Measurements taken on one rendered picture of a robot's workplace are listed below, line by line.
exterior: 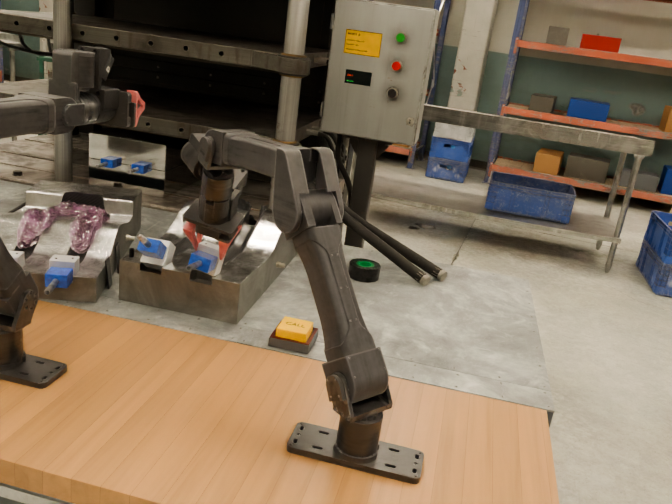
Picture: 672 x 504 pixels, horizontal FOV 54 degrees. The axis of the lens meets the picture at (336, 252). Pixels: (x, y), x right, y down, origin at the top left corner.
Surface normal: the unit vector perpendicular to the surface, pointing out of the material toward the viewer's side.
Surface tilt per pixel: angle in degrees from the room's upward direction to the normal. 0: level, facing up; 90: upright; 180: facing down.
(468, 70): 90
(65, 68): 89
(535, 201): 93
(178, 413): 0
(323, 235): 52
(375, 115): 90
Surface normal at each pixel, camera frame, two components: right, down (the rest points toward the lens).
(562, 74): -0.31, 0.27
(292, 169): 0.61, -0.17
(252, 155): -0.77, 0.07
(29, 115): 0.95, 0.16
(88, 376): 0.13, -0.94
